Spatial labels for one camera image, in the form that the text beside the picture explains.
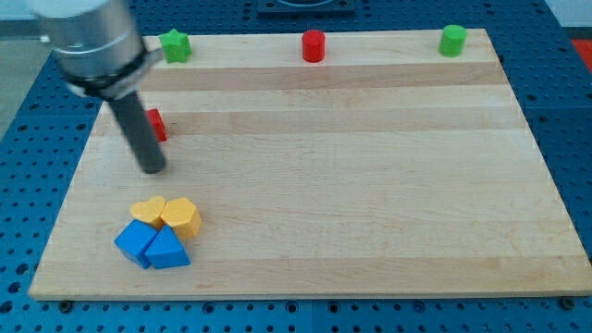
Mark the wooden board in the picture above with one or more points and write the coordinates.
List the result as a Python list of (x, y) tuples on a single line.
[(385, 171)]

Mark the blue triangle block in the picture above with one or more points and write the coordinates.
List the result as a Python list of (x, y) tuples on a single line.
[(166, 250)]

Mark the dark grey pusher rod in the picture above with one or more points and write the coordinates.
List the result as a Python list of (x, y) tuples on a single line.
[(138, 132)]

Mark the blue cube block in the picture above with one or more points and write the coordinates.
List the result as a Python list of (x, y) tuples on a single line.
[(134, 240)]

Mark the green hexagon block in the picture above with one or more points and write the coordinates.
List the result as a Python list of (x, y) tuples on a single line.
[(452, 40)]

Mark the red cylinder block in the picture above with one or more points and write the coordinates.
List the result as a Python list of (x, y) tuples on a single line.
[(313, 46)]

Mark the yellow hexagon block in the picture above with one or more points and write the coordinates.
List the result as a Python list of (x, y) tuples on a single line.
[(183, 217)]

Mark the green star block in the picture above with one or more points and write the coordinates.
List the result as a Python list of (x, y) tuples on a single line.
[(176, 46)]

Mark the yellow heart block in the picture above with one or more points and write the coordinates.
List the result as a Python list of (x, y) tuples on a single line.
[(149, 212)]

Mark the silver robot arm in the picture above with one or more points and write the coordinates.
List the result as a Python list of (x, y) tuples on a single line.
[(97, 45)]

